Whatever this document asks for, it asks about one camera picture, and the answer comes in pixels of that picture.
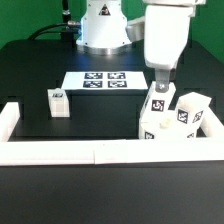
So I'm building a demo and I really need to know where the white sheet with tags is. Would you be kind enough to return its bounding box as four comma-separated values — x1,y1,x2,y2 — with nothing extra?
61,71,147,90

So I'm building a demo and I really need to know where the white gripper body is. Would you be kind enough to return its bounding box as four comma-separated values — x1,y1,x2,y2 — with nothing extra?
126,0,200,70

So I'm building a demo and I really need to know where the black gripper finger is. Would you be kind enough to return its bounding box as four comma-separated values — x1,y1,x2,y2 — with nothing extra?
155,69,170,93

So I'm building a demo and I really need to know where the white U-shaped boundary fence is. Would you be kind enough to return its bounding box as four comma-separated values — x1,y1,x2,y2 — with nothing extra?
0,102,224,166

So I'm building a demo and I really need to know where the white round stool seat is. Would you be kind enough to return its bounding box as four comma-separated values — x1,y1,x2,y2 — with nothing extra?
138,110,198,140

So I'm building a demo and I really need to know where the black cable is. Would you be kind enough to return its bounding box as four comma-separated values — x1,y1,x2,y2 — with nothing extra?
27,20,82,41

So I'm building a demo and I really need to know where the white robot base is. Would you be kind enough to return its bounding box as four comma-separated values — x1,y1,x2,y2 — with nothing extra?
76,0,131,55

